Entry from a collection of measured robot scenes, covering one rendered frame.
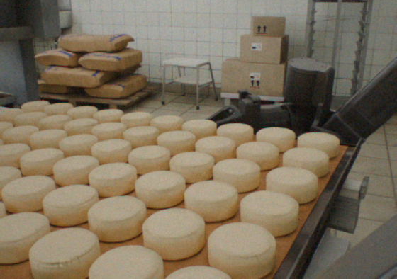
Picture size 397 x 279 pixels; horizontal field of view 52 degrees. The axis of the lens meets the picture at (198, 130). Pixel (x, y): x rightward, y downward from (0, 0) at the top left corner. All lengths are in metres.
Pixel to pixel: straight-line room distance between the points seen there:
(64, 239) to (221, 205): 0.13
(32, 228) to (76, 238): 0.04
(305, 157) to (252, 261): 0.20
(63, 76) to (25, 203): 3.81
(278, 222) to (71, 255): 0.16
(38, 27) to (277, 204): 0.78
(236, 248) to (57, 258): 0.13
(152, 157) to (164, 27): 4.27
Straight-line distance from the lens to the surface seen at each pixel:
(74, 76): 4.14
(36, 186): 0.44
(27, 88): 1.12
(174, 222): 0.34
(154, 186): 0.40
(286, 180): 0.40
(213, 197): 0.37
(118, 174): 0.43
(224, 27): 4.46
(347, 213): 0.54
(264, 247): 0.30
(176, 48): 4.69
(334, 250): 0.52
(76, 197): 0.40
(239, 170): 0.43
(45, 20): 1.01
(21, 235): 0.35
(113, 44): 4.17
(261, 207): 0.36
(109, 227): 0.35
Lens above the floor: 1.12
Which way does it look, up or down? 19 degrees down
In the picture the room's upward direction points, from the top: straight up
